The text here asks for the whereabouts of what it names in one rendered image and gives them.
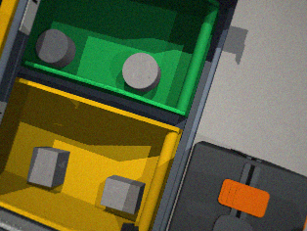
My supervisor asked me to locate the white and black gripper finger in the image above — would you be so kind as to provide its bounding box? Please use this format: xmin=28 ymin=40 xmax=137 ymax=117
xmin=120 ymin=223 xmax=139 ymax=231

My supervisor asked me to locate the green open bin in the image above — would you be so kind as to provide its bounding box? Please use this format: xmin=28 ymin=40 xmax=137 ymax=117
xmin=21 ymin=0 xmax=220 ymax=118

